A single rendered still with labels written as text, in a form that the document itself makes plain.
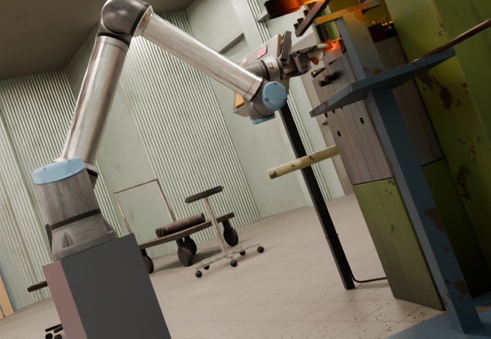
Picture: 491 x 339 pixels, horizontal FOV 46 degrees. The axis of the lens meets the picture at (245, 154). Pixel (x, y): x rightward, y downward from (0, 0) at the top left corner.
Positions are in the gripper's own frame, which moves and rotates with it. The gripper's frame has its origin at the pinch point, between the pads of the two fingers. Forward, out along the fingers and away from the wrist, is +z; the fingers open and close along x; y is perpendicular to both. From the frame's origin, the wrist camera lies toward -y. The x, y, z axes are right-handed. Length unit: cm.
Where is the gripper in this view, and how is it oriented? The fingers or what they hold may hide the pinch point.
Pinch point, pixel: (323, 46)
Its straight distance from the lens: 221.2
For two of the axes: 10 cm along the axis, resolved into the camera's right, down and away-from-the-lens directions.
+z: 9.2, -3.3, 2.1
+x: 1.8, -1.2, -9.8
